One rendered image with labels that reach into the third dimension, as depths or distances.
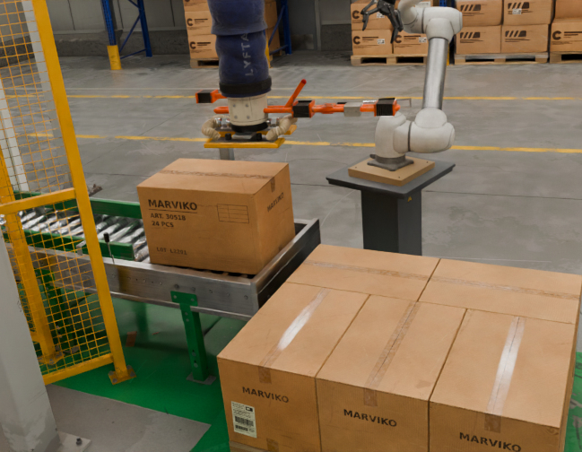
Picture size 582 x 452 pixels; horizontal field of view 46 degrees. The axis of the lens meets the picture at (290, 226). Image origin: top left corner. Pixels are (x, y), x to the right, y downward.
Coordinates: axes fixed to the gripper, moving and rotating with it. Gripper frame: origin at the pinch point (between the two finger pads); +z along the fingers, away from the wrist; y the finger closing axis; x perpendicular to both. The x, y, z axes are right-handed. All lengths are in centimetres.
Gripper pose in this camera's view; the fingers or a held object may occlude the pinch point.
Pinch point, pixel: (378, 33)
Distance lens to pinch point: 309.1
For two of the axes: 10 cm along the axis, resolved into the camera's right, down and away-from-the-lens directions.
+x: -3.1, 2.9, 9.1
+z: -2.5, 9.0, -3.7
